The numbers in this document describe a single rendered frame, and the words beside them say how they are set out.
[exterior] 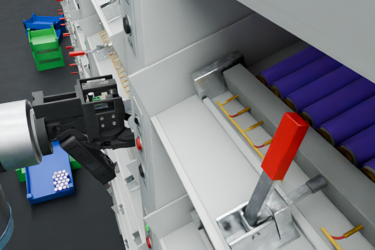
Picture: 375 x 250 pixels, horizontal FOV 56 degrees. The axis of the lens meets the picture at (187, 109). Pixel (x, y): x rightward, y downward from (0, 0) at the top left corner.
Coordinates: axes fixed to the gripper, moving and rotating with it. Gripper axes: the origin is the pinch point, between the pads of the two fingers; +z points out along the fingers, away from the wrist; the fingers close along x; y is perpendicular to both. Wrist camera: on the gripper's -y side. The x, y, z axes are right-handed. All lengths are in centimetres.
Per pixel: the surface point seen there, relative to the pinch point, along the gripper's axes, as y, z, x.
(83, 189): -95, -18, 86
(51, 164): -88, -31, 101
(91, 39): -6, -7, 51
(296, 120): 21.8, -4.9, -32.2
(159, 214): -1.8, -7.7, -16.4
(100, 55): -4.9, -6.4, 37.0
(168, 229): -5.0, -6.6, -16.4
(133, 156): -6.4, -7.3, -0.1
